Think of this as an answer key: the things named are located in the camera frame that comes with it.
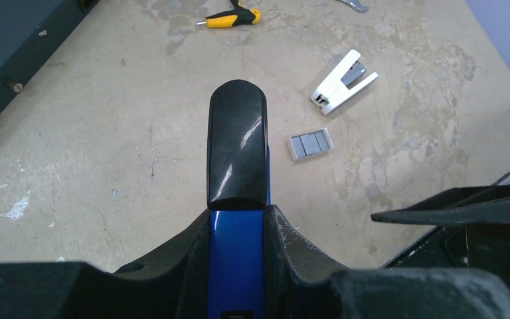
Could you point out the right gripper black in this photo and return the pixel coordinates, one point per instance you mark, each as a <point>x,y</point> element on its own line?
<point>485,247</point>

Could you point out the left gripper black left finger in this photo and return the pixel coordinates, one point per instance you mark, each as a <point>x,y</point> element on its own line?
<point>171,281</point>

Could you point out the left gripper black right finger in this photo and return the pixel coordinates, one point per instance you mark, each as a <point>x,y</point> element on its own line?
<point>301,281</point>

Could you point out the blue black stapler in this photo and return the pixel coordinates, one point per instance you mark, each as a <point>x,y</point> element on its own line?
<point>237,195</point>

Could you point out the silver open-end wrench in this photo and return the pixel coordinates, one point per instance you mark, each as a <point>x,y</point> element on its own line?
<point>356,5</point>

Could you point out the yellow black T-handle hex key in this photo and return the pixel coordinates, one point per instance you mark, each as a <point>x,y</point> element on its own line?
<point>237,16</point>

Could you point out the dark network switch box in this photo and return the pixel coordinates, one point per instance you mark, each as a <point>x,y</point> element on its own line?
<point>30,32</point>

